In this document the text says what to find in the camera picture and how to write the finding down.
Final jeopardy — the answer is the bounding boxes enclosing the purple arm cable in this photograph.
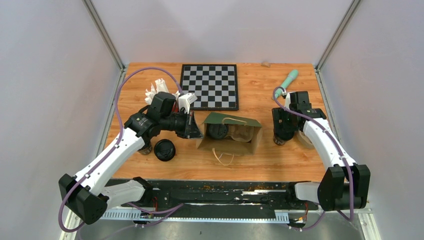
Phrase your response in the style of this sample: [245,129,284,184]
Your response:
[272,86,356,231]
[57,66,185,233]

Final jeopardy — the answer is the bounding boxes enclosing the black lid stack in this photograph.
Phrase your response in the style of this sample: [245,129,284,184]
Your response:
[153,139,176,162]

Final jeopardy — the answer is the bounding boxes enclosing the black white chessboard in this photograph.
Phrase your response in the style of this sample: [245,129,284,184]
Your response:
[180,64,240,111]

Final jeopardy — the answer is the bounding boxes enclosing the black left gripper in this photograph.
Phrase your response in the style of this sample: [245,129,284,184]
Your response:
[161,109,205,140]

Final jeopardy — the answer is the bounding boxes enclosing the white wrapped straws bundle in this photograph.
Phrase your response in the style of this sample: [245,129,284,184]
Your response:
[144,78,170,105]

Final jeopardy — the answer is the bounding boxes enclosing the clear brown plastic cup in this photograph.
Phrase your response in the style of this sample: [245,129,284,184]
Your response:
[273,135,287,146]

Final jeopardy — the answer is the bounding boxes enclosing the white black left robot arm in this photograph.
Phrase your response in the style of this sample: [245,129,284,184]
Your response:
[58,91,203,225]

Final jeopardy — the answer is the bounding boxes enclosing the green paper bag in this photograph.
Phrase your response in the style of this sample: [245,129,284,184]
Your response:
[196,112,263,166]

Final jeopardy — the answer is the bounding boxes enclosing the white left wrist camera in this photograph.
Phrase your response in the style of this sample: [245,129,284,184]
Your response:
[177,92,198,113]

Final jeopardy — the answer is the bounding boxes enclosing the cardboard cup carrier tray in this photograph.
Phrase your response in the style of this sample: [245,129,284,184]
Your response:
[296,130,315,149]

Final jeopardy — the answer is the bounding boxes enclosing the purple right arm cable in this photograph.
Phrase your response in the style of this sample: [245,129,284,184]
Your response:
[272,86,356,231]

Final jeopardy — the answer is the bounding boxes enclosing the mint green handle tool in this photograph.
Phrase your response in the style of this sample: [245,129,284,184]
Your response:
[274,69,299,98]

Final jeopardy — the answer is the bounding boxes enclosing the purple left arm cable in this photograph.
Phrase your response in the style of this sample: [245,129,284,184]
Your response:
[57,66,185,233]

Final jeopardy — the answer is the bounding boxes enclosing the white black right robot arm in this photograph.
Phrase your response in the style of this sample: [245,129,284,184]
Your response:
[271,87,371,212]

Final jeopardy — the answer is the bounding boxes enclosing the black cup stack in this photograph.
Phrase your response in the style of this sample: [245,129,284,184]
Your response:
[138,142,153,155]

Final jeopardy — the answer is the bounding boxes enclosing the small brown wood block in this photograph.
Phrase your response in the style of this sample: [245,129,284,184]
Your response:
[260,61,271,68]

